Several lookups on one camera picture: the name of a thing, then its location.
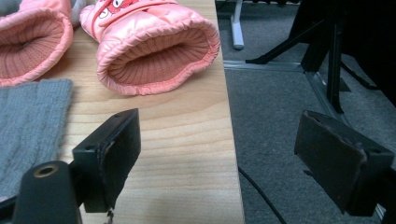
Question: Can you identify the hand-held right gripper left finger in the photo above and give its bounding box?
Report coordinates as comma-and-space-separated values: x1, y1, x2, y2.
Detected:
72, 107, 142, 214

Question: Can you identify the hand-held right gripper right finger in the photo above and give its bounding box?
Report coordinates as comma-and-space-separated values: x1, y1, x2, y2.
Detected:
293, 109, 396, 217

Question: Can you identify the grey knit glove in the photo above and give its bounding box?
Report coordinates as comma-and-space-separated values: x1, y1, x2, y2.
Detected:
0, 78, 75, 201

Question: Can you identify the black tripod stand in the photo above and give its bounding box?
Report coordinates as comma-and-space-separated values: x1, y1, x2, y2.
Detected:
245, 0, 396, 115

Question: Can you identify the pink mitten with cartoon print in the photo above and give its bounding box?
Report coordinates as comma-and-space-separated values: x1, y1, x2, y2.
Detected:
78, 0, 221, 96

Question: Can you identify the plain pink mitten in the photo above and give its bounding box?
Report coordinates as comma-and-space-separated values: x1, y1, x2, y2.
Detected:
0, 0, 75, 88

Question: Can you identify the white metal stand leg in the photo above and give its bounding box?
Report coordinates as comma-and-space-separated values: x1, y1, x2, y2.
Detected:
230, 0, 246, 51

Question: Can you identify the black cable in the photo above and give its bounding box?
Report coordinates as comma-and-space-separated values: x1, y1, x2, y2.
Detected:
237, 166, 288, 224

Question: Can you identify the metal floor rail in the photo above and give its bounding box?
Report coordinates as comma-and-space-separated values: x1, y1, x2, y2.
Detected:
222, 60, 353, 125

